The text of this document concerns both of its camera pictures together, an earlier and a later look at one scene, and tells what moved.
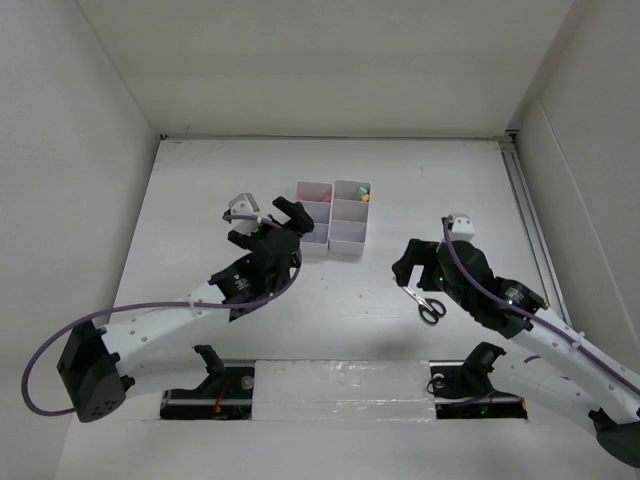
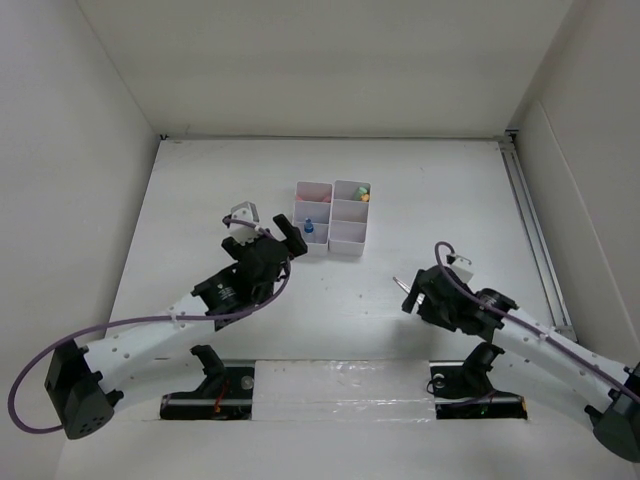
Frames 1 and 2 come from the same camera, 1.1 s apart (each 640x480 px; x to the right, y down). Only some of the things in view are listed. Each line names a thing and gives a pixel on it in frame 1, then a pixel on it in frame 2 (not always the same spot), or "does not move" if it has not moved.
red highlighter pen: [318, 199] does not move
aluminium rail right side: [535, 228] does not move
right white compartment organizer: [349, 220] does not move
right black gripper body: [453, 289] -> [436, 314]
